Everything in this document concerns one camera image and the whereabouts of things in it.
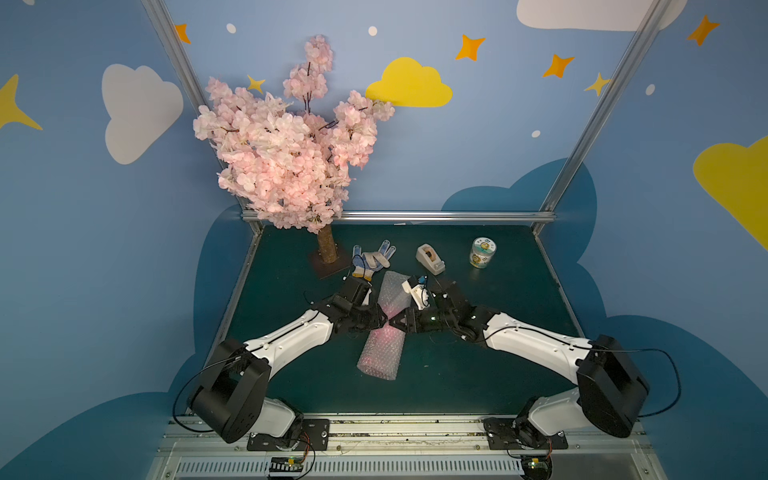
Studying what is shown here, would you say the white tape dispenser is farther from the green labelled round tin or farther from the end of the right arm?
the end of the right arm

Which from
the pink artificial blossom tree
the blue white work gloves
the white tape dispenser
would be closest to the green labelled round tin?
the white tape dispenser

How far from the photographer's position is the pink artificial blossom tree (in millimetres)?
614

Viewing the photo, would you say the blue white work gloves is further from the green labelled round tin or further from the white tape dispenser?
the green labelled round tin

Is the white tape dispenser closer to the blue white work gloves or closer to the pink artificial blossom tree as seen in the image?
the blue white work gloves

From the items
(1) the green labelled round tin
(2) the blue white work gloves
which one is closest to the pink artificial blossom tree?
(2) the blue white work gloves

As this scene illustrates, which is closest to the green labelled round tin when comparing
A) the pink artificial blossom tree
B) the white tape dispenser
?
the white tape dispenser

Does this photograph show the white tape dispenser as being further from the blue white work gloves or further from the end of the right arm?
the end of the right arm

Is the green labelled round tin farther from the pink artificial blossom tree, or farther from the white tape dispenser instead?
the pink artificial blossom tree

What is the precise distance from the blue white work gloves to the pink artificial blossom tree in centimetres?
30

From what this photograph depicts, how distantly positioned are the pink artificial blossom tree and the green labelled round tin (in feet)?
1.80

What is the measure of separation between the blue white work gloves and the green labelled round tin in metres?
0.30

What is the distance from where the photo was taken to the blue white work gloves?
3.58ft

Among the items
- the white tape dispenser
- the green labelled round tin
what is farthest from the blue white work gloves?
the green labelled round tin

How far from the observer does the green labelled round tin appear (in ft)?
3.50
